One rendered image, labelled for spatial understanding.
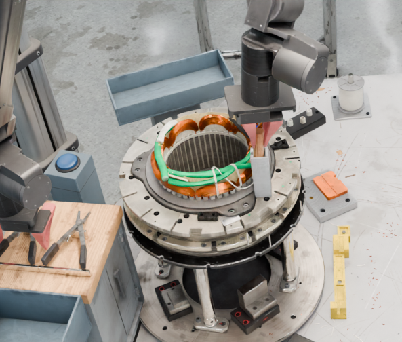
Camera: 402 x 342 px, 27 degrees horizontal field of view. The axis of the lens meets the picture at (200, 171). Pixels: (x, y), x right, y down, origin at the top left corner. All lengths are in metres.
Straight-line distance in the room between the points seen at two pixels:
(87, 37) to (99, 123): 0.62
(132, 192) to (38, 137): 0.40
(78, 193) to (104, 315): 0.27
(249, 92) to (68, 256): 0.42
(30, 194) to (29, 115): 0.53
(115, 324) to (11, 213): 0.32
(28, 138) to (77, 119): 1.63
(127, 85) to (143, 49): 1.93
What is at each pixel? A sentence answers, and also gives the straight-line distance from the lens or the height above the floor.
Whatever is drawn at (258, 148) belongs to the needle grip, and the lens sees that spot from 1.36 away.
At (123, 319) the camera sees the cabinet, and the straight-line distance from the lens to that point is 1.60.
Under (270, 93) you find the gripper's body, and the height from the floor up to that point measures 1.32.
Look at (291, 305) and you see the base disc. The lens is 1.65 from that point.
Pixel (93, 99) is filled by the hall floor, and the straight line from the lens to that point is 3.52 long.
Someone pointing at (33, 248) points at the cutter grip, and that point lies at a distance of 1.44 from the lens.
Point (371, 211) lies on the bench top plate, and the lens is 1.83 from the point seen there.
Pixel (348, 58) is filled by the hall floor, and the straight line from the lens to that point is 3.54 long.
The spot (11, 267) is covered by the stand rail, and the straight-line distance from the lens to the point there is 1.45.
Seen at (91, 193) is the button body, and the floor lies 0.96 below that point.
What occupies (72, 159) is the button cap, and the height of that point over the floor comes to 1.04.
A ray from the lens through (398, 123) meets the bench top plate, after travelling 2.03.
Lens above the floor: 2.11
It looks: 43 degrees down
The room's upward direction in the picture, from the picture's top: 10 degrees counter-clockwise
